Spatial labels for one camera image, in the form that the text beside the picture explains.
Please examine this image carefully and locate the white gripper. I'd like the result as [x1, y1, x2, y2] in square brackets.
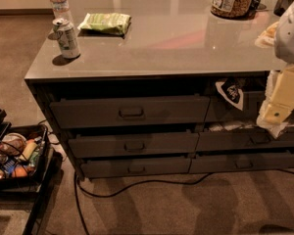
[256, 64, 294, 138]

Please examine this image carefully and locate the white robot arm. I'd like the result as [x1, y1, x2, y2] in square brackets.
[256, 1, 294, 138]

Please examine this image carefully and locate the white bag in drawer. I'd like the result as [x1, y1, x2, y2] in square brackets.
[208, 120, 256, 132]

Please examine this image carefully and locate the grey drawer cabinet counter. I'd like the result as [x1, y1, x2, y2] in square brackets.
[25, 0, 294, 179]

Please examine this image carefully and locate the green chip bag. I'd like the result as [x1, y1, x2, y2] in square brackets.
[77, 13, 131, 36]

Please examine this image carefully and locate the white green soda can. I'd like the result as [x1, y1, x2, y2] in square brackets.
[53, 18, 80, 59]

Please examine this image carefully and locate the clear plastic water bottle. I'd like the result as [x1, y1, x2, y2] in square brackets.
[49, 0, 73, 21]

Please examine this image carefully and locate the black bin of groceries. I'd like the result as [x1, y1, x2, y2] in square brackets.
[0, 122, 49, 191]

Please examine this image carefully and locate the black tray stand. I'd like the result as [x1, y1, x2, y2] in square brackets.
[0, 109, 62, 235]

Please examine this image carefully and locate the black floor cable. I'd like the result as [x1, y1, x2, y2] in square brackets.
[73, 168, 294, 235]

